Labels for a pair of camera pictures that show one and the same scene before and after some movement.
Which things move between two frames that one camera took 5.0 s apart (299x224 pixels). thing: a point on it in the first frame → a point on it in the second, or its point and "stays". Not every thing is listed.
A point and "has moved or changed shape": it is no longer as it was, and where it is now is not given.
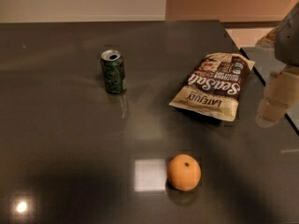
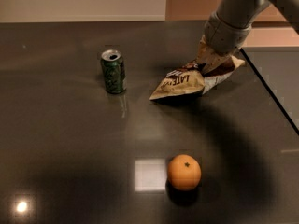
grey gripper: (288, 42) → (223, 36)
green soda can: (114, 71) stays
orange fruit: (183, 172) stays
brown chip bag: (214, 85) has moved or changed shape
